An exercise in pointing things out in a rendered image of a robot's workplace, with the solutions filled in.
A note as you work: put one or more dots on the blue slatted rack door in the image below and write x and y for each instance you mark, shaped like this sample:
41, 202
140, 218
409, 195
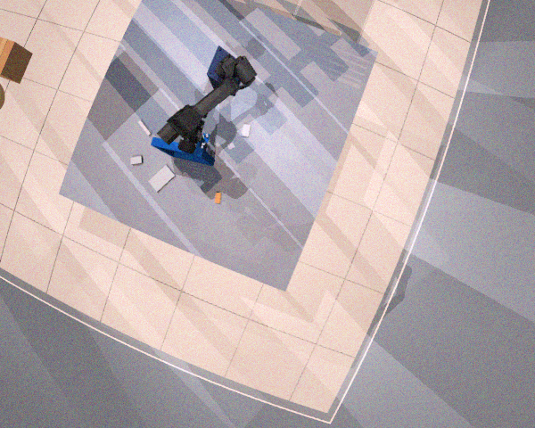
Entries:
199, 155

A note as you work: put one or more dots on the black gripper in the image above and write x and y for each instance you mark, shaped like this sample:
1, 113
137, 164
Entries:
188, 144

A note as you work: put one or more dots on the pale pink rectangular block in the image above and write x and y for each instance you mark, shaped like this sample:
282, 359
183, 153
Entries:
145, 128

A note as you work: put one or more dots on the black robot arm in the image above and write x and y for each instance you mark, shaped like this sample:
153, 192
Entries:
186, 121

